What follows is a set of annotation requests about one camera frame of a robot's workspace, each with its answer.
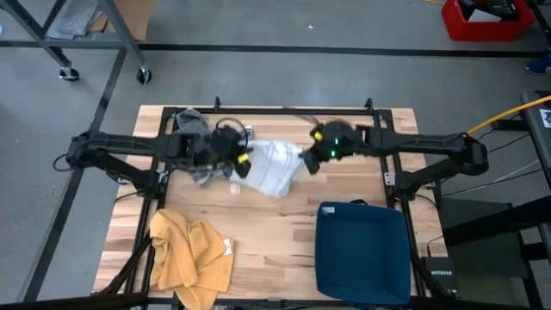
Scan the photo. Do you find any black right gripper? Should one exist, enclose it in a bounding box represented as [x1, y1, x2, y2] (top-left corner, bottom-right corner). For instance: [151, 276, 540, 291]
[302, 121, 368, 176]

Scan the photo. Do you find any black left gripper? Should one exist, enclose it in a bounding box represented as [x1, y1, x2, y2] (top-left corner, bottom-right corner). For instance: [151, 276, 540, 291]
[193, 126, 253, 179]

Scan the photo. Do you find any white towel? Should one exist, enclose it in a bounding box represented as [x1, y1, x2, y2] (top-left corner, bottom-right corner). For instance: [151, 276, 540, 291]
[229, 139, 309, 199]

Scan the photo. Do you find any grey checked towel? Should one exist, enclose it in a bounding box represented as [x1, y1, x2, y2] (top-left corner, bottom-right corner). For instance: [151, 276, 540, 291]
[173, 107, 236, 188]

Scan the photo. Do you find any yellow towel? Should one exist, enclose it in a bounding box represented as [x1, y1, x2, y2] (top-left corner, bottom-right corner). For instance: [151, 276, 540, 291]
[148, 208, 236, 310]

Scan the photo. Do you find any navy fabric storage bin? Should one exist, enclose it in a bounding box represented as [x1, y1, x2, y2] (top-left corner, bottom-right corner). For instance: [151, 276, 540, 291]
[314, 201, 412, 307]

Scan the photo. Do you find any wheeled grey metal workbench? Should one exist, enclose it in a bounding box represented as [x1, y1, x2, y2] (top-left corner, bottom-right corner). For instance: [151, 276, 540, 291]
[0, 0, 153, 85]

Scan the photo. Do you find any flat brown cardboard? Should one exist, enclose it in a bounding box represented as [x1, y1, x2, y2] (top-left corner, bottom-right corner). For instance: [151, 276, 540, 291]
[89, 0, 154, 42]

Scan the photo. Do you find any black metal stand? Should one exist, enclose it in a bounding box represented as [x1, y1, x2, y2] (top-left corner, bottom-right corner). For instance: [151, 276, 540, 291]
[438, 90, 551, 310]

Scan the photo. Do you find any red plastic bin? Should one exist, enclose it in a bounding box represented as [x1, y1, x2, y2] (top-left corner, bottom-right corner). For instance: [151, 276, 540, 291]
[440, 0, 537, 43]

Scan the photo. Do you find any clear plastic sheet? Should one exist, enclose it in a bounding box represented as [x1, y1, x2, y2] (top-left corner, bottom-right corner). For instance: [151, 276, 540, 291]
[57, 0, 102, 37]

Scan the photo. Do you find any person's blue shoe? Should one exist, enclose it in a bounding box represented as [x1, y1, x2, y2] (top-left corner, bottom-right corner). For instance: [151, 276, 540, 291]
[524, 54, 551, 76]

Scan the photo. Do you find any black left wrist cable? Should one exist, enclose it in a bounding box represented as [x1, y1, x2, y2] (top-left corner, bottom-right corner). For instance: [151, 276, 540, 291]
[214, 116, 251, 140]

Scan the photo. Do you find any black aluminium table frame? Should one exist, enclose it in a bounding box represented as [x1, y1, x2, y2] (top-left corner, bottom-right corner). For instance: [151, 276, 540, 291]
[92, 105, 436, 303]

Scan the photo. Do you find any black Netgear network switch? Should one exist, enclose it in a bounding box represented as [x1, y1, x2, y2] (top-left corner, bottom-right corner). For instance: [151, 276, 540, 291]
[421, 256, 460, 295]

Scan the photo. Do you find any yellow cable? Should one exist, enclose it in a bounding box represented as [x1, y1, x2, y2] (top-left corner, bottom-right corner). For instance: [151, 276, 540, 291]
[466, 95, 551, 137]

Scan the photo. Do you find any white floor cable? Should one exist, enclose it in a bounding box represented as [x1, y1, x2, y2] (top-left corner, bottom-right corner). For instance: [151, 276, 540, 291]
[490, 159, 542, 184]

